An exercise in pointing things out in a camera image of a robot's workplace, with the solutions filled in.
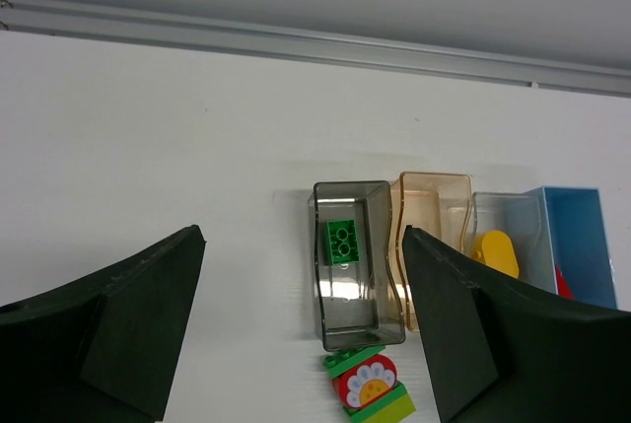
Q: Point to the back aluminium frame rail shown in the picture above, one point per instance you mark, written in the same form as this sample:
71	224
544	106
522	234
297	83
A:
107	23

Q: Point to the grey transparent container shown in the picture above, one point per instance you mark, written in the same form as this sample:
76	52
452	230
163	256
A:
353	308

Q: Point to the orange transparent container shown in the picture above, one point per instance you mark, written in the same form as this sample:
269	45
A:
439	204

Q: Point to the red curved lego piece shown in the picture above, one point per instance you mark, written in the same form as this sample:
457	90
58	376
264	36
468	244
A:
563	288

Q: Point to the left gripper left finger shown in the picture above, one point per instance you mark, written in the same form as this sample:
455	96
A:
104	347

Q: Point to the blue container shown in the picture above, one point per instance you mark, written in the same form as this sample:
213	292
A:
574	223

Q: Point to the red white green lego stack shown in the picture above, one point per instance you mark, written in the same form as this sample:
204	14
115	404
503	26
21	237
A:
367	385

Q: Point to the clear transparent container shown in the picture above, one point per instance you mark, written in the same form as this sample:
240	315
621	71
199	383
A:
521	217

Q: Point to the yellow round lego piece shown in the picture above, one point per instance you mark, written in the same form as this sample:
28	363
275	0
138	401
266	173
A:
495	250

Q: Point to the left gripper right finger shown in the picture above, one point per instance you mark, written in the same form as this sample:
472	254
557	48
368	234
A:
499	350

